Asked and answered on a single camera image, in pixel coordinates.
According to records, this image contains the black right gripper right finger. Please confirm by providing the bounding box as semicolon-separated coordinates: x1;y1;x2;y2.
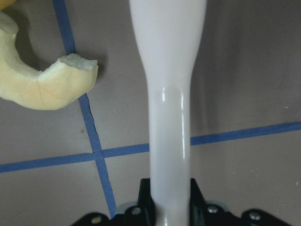
189;178;206;226

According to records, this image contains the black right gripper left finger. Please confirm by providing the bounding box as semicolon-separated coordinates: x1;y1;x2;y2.
139;178;160;226

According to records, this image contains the curved pale bread piece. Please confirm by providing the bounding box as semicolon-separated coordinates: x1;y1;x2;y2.
0;12;98;110

